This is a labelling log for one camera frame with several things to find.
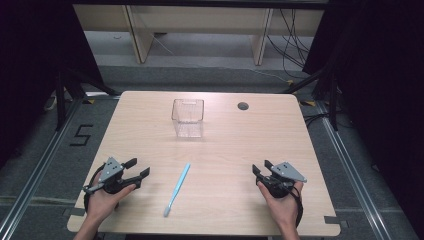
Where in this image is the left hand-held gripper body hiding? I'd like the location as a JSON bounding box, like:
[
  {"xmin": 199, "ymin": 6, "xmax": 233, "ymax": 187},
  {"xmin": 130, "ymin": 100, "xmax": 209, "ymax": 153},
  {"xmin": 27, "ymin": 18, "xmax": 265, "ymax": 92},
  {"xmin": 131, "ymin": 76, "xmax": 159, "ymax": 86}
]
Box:
[{"xmin": 82, "ymin": 157, "xmax": 141, "ymax": 196}]

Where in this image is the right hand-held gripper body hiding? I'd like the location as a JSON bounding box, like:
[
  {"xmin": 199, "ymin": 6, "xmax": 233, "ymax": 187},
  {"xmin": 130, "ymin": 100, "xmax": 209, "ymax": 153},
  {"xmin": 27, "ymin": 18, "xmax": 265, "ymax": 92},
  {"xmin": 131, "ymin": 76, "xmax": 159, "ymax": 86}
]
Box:
[{"xmin": 255, "ymin": 161, "xmax": 308, "ymax": 200}]

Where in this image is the light blue toothbrush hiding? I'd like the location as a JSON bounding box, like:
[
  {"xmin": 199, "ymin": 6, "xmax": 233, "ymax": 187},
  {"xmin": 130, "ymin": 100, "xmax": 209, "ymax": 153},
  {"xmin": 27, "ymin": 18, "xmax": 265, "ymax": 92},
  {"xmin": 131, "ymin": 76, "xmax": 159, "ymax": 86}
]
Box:
[{"xmin": 163, "ymin": 162, "xmax": 192, "ymax": 218}]

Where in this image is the clear plastic box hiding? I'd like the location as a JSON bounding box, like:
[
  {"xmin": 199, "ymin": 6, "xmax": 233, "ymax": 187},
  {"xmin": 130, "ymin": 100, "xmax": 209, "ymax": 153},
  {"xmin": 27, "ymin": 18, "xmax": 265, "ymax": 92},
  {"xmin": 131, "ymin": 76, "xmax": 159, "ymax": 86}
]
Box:
[{"xmin": 171, "ymin": 98, "xmax": 205, "ymax": 139}]

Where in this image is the person's left hand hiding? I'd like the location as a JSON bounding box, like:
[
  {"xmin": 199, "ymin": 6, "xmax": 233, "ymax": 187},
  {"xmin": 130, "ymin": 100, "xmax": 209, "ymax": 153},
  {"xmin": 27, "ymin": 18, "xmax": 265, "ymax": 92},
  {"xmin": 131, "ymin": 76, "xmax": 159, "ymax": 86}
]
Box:
[{"xmin": 85, "ymin": 171, "xmax": 137, "ymax": 222}]

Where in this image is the person's right hand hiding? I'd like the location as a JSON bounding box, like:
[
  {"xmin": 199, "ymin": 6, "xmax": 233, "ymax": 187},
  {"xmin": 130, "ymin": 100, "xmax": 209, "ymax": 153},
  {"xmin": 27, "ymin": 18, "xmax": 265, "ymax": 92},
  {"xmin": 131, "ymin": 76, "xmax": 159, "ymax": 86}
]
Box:
[{"xmin": 257, "ymin": 180, "xmax": 304, "ymax": 232}]

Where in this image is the black metal stand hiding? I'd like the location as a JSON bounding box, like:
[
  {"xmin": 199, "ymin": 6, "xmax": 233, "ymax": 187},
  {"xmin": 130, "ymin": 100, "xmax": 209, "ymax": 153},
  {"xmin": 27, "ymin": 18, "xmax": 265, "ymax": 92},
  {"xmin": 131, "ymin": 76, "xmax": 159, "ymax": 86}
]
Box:
[
  {"xmin": 54, "ymin": 68, "xmax": 122, "ymax": 132},
  {"xmin": 282, "ymin": 66, "xmax": 342, "ymax": 132}
]

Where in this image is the black curtain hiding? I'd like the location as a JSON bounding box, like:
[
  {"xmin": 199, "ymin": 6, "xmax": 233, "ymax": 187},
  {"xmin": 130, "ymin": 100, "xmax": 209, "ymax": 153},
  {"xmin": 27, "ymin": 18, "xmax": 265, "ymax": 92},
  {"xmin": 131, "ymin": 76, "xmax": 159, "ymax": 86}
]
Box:
[
  {"xmin": 0, "ymin": 0, "xmax": 105, "ymax": 169},
  {"xmin": 302, "ymin": 0, "xmax": 424, "ymax": 234}
]

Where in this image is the beige wooden bench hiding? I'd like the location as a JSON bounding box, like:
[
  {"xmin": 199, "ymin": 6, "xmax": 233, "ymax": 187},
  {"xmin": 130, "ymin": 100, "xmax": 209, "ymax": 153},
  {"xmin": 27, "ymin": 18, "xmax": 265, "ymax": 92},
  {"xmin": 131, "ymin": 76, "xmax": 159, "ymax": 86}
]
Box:
[{"xmin": 73, "ymin": 3, "xmax": 326, "ymax": 66}]

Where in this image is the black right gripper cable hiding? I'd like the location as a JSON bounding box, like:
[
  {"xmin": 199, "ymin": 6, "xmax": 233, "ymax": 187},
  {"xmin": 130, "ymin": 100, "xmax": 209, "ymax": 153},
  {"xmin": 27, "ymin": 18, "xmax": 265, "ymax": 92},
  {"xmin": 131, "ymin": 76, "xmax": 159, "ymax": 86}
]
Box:
[{"xmin": 291, "ymin": 185, "xmax": 305, "ymax": 228}]

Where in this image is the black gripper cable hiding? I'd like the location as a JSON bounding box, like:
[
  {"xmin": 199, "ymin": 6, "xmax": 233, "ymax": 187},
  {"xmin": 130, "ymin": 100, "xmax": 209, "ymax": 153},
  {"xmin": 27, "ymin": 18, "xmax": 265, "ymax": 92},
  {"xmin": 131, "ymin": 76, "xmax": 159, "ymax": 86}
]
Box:
[
  {"xmin": 291, "ymin": 185, "xmax": 305, "ymax": 228},
  {"xmin": 83, "ymin": 164, "xmax": 106, "ymax": 214}
]

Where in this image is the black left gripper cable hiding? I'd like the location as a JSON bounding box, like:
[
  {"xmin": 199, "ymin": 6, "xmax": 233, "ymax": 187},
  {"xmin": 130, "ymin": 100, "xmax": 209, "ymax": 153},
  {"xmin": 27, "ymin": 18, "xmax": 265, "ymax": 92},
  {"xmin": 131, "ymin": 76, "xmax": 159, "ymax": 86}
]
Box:
[{"xmin": 83, "ymin": 164, "xmax": 106, "ymax": 214}]

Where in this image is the black floor cable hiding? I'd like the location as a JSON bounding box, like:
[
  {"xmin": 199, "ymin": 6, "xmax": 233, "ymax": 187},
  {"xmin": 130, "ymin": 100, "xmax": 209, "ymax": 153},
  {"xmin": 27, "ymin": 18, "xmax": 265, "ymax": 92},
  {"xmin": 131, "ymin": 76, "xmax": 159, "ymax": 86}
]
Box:
[{"xmin": 302, "ymin": 112, "xmax": 332, "ymax": 128}]

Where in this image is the metal floor rail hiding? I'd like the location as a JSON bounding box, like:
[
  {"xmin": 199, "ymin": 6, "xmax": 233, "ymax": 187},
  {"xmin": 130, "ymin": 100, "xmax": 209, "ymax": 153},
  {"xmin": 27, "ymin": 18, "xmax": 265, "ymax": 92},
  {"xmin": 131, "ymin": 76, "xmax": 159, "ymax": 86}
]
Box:
[
  {"xmin": 315, "ymin": 99, "xmax": 392, "ymax": 240},
  {"xmin": 0, "ymin": 97, "xmax": 84, "ymax": 240}
]

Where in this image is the bundle of black cables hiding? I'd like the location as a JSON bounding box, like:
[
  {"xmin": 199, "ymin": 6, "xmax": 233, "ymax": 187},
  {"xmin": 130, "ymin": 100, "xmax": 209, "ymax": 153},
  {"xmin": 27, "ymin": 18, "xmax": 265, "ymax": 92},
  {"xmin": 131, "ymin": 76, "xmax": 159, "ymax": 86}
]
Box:
[{"xmin": 265, "ymin": 9, "xmax": 315, "ymax": 80}]

